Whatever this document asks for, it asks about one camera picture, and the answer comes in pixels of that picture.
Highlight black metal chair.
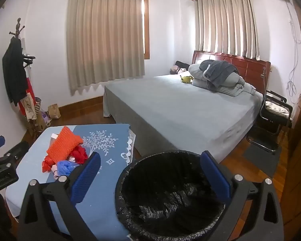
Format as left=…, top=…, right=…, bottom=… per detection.
left=246, top=90, right=293, bottom=152

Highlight red wooden headboard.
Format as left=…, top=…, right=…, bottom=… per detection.
left=191, top=50, right=271, bottom=91

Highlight brown cardboard box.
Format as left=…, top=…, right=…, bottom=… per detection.
left=27, top=119, right=47, bottom=135

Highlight wooden window frame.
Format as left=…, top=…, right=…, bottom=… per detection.
left=142, top=0, right=151, bottom=60

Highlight black lined trash bin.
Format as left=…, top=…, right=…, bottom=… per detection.
left=115, top=150, right=232, bottom=241

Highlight grey floor mat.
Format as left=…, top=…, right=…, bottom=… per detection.
left=241, top=143, right=283, bottom=177

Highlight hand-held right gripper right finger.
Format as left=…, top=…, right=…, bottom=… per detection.
left=200, top=151, right=284, bottom=241

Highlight pink white wrapper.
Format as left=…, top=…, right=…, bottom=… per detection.
left=52, top=166, right=62, bottom=181

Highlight light grey folded quilt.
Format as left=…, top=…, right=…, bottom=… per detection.
left=211, top=74, right=257, bottom=97

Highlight white wall cables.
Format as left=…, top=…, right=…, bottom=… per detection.
left=287, top=0, right=301, bottom=104

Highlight black clothes hanger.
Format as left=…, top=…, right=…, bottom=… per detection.
left=22, top=54, right=36, bottom=67

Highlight pink soft item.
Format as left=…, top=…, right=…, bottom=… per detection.
left=170, top=65, right=187, bottom=75

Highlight brown paper bag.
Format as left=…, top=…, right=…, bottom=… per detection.
left=48, top=104, right=61, bottom=119

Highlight black bag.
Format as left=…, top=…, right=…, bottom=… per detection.
left=175, top=61, right=191, bottom=71

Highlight dark wooden coat rack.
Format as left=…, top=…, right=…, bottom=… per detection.
left=9, top=17, right=37, bottom=131

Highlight orange foam net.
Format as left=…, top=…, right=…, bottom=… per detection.
left=46, top=126, right=84, bottom=163

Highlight red plastic bag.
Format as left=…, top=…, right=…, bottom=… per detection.
left=41, top=155, right=57, bottom=173

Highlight purple object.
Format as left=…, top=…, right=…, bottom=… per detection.
left=41, top=110, right=52, bottom=126

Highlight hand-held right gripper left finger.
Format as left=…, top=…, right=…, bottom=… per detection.
left=17, top=152, right=101, bottom=241

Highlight red shopping bag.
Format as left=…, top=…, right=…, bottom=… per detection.
left=19, top=77, right=36, bottom=116

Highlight narrow beige curtain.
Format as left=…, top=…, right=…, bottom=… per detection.
left=194, top=0, right=261, bottom=61

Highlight bed with grey sheet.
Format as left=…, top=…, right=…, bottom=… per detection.
left=103, top=74, right=264, bottom=163

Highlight light grey pillow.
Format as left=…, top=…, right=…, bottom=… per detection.
left=189, top=63, right=208, bottom=79
left=192, top=78, right=211, bottom=89

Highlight wide beige curtain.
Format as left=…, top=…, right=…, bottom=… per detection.
left=66, top=0, right=146, bottom=96

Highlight striped bag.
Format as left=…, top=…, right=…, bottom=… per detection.
left=35, top=97, right=43, bottom=123

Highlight red cloth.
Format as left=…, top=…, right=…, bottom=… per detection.
left=70, top=146, right=89, bottom=165

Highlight beige tote bag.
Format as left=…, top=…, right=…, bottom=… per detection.
left=21, top=93, right=38, bottom=120

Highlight blue tree print tablecloth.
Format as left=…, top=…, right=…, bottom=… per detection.
left=5, top=124, right=136, bottom=241

